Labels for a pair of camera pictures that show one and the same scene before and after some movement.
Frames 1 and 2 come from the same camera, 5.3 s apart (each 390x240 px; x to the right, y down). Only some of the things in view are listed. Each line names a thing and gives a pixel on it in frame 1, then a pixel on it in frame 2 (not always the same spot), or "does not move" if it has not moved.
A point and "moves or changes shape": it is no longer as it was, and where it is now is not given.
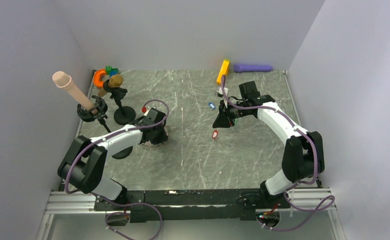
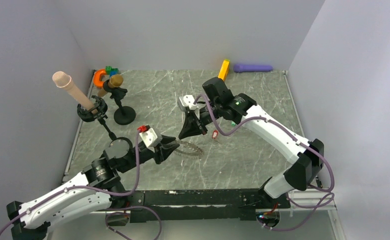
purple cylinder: (239, 68) does not move
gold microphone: (115, 81) does not move
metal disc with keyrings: (148, 145) moves or changes shape
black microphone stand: (97, 112) does not move
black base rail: (207, 204) does not move
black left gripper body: (160, 135) → (140, 156)
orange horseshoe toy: (97, 82) does not move
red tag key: (215, 136) does not move
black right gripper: (224, 119) → (192, 125)
